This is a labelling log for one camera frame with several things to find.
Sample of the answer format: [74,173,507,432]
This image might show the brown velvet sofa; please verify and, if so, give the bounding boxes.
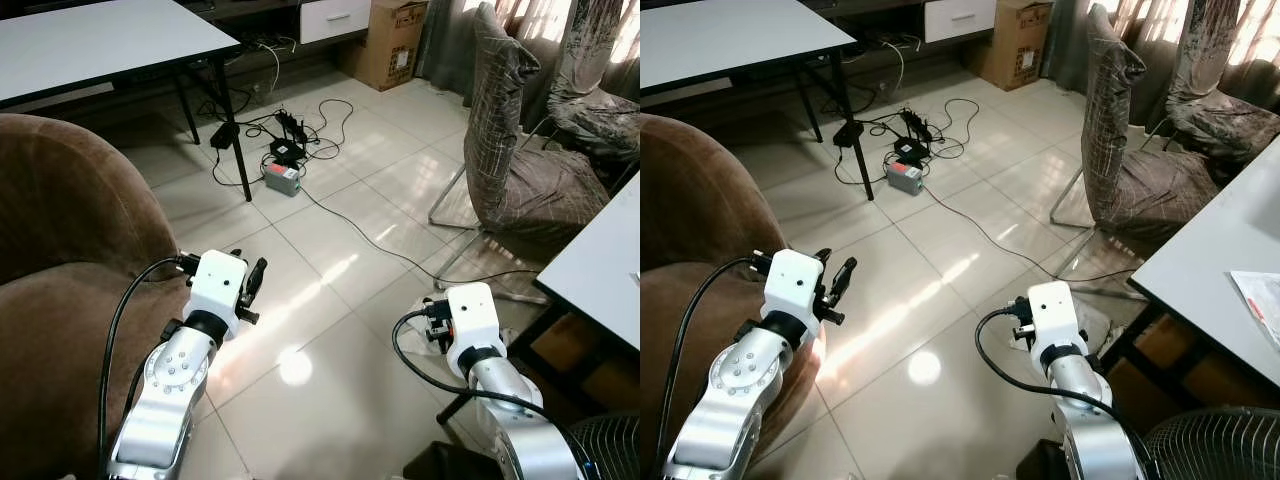
[640,113,827,480]
[0,113,219,480]

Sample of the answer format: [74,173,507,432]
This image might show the grey and red power box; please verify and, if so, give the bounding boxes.
[261,163,304,197]
[885,162,926,196]

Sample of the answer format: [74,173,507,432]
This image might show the plain brown cardboard box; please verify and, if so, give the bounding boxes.
[1128,312,1280,409]
[528,313,641,406]

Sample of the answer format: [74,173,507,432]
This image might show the black power strip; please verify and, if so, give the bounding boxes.
[274,109,312,142]
[899,108,936,142]

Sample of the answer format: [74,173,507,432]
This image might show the white table with black legs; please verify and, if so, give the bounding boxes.
[503,170,641,413]
[640,0,877,202]
[0,0,255,203]
[1098,134,1280,421]

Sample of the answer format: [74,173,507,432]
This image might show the brown covered metal chair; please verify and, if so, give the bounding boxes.
[1048,3,1251,286]
[1164,0,1280,169]
[545,0,641,169]
[428,2,629,293]

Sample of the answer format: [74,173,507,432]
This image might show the white printed paper sheet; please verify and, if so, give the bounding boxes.
[1229,269,1280,352]

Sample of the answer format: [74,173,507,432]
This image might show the brown cardboard box with label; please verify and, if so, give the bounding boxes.
[338,0,430,93]
[964,0,1054,93]

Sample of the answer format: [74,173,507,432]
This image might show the white drawer front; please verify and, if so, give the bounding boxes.
[298,0,373,45]
[922,0,998,44]

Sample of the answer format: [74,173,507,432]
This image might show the grey patterned curtain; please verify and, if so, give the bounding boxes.
[1042,0,1280,111]
[414,0,641,105]

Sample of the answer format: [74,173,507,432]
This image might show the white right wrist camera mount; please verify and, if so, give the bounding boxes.
[445,282,501,377]
[1026,281,1087,367]

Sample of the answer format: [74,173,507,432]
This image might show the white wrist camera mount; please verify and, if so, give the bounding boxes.
[445,282,501,377]
[763,249,826,325]
[1026,281,1087,367]
[186,250,249,325]

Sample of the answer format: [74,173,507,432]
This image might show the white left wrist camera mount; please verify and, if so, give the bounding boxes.
[763,249,826,325]
[186,250,249,325]

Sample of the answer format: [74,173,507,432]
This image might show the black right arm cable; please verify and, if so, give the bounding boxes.
[391,307,566,446]
[974,305,1143,446]

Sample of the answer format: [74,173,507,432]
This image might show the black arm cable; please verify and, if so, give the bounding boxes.
[391,307,566,446]
[97,253,202,473]
[974,305,1143,446]
[665,253,779,473]

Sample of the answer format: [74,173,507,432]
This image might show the long black floor cable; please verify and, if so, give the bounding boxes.
[922,184,1153,287]
[298,186,543,289]

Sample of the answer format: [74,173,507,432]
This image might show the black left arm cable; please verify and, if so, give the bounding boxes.
[665,253,779,473]
[97,253,202,473]

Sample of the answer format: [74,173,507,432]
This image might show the thin white cable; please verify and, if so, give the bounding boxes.
[240,36,299,105]
[866,36,923,105]

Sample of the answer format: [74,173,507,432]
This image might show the black wire fan guard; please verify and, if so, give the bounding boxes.
[1142,404,1280,480]
[568,411,641,480]

